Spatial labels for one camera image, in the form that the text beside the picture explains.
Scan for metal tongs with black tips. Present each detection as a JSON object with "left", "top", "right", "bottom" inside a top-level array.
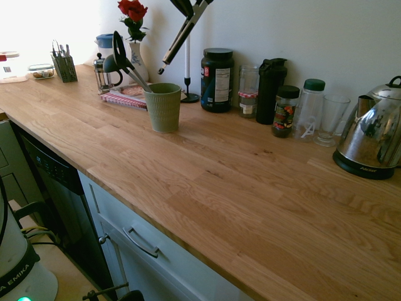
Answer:
[{"left": 157, "top": 0, "right": 204, "bottom": 75}]

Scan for black candle holder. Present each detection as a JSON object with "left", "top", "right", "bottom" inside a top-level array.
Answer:
[{"left": 180, "top": 77, "right": 201, "bottom": 103}]

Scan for red rose with leaves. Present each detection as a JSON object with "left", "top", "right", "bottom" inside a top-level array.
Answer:
[{"left": 117, "top": 0, "right": 148, "bottom": 43}]

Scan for white vase with blue print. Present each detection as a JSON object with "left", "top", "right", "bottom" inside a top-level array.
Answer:
[{"left": 128, "top": 41, "right": 150, "bottom": 84}]

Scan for black slotted spatula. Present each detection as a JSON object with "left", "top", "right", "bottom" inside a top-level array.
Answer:
[{"left": 112, "top": 30, "right": 153, "bottom": 93}]

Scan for black protein powder tub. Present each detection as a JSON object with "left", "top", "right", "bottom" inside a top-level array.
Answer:
[{"left": 200, "top": 47, "right": 235, "bottom": 114}]

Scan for pitcher with blue lid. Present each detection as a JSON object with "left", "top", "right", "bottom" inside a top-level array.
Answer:
[{"left": 95, "top": 33, "right": 114, "bottom": 59}]

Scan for cookbook with food photo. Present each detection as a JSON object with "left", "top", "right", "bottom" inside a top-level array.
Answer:
[{"left": 109, "top": 83, "right": 148, "bottom": 102}]

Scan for green ribbed utensil cup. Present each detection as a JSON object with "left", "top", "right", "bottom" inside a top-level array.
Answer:
[{"left": 143, "top": 82, "right": 182, "bottom": 133}]

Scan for glass French press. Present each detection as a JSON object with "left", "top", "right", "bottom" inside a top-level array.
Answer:
[{"left": 93, "top": 52, "right": 123, "bottom": 95}]

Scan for glass jar with checkered band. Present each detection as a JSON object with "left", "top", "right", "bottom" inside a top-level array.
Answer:
[{"left": 237, "top": 65, "right": 260, "bottom": 119}]

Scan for black shaker bottle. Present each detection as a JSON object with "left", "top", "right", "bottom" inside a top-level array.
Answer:
[{"left": 255, "top": 58, "right": 288, "bottom": 125}]

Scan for red checkered book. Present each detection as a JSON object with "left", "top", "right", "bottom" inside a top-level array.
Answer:
[{"left": 100, "top": 89, "right": 148, "bottom": 111}]

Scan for grey cutlery caddy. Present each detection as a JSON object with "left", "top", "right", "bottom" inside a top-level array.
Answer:
[{"left": 50, "top": 55, "right": 78, "bottom": 83}]

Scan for spice jar with black lid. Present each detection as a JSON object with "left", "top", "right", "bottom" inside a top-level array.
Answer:
[{"left": 271, "top": 85, "right": 301, "bottom": 139}]

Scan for clear bottle with green lid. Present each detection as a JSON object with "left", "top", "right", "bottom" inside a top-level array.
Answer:
[{"left": 293, "top": 78, "right": 326, "bottom": 144}]

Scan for glass food container with nuts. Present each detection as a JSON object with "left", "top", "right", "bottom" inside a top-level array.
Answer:
[{"left": 27, "top": 63, "right": 55, "bottom": 80}]

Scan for clear drinking glass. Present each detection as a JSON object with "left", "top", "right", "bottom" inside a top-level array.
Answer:
[{"left": 313, "top": 94, "right": 352, "bottom": 148}]

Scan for white container with red clip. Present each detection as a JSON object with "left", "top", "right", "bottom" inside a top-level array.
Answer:
[{"left": 0, "top": 51, "right": 29, "bottom": 84}]

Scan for stainless steel electric kettle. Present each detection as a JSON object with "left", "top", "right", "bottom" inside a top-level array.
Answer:
[{"left": 336, "top": 75, "right": 401, "bottom": 169}]

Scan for black kettle base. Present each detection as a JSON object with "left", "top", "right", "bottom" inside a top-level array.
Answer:
[{"left": 331, "top": 149, "right": 397, "bottom": 181}]

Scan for pale green drawer cabinet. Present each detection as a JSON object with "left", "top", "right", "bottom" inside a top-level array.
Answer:
[{"left": 76, "top": 171, "right": 251, "bottom": 301}]

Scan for silver drawer handle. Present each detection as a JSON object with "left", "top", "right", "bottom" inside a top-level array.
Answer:
[{"left": 122, "top": 226, "right": 160, "bottom": 258}]

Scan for black bracket behind robot base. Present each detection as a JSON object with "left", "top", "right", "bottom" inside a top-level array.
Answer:
[{"left": 14, "top": 202, "right": 60, "bottom": 245}]

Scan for yellow and green wires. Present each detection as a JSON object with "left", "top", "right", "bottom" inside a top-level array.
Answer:
[{"left": 21, "top": 225, "right": 57, "bottom": 244}]

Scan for black cable loop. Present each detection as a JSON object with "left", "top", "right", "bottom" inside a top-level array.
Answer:
[{"left": 0, "top": 175, "right": 9, "bottom": 251}]

